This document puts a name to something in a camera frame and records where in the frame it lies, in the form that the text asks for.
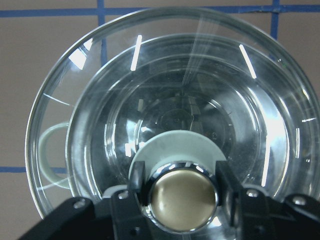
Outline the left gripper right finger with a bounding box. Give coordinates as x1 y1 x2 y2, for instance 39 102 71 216
215 161 320 240

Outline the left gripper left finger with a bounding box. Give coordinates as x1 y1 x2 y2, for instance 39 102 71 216
20 161 153 240

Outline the glass pot lid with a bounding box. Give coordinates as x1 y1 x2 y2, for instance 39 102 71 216
22 7 320 240

